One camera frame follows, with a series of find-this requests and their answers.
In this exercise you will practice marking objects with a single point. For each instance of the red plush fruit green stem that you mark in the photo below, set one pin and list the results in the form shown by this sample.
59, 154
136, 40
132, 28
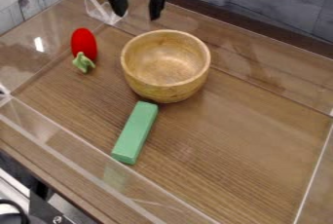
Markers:
83, 49

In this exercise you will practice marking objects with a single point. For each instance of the black metal table bracket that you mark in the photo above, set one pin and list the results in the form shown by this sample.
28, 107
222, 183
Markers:
41, 213

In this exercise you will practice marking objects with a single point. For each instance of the clear acrylic tray walls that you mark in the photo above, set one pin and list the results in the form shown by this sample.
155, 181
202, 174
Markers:
239, 155

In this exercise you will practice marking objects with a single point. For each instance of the green rectangular block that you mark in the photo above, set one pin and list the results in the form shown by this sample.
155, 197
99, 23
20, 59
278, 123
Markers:
135, 132

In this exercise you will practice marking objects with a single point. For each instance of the light wooden bowl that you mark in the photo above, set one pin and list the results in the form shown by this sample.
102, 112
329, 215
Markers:
166, 65

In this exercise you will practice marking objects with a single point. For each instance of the clear acrylic corner bracket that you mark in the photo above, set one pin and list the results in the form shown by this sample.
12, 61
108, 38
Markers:
102, 12

